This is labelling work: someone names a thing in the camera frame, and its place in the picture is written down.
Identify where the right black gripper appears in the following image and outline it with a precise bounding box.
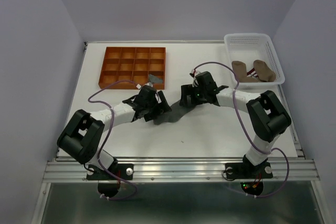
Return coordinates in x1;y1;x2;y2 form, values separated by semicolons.
180;83;207;106

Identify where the dark grey sock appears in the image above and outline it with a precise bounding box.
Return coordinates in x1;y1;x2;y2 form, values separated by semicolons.
148;74;163;86

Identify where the grey sock pair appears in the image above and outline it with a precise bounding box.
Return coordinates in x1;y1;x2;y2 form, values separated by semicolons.
153;101;195;125

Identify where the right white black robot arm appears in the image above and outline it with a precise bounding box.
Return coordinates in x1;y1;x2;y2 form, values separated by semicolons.
180;71;291;180

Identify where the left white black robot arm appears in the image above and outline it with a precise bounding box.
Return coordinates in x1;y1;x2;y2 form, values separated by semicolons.
57;85;172;179

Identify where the orange compartment tray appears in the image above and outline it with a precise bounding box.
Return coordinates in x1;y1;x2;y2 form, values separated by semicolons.
98;47;166;90

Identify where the brown sock left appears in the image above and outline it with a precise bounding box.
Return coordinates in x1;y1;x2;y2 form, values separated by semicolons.
232;61;259;83

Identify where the brown sock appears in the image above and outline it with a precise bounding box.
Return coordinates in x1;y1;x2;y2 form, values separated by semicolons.
254;60;276;82
232;61;259;83

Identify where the red white striped sock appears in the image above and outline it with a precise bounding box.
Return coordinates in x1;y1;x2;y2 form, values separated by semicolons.
247;68;259;80

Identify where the white plastic basket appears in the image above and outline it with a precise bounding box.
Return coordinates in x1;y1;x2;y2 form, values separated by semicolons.
224;33;285;89

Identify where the brown sock right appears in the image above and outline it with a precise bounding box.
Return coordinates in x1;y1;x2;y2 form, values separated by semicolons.
254;60;276;82

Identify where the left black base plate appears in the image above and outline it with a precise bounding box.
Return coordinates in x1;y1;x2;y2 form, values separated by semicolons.
86;163;134;181

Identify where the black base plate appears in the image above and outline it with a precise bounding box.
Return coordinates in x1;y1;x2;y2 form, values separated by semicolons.
86;163;134;181
225;162;273;180

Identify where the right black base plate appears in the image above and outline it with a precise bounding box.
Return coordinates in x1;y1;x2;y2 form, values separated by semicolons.
225;162;273;180

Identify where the aluminium rail frame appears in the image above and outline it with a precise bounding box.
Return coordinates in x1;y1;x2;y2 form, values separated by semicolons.
31;40;329;224

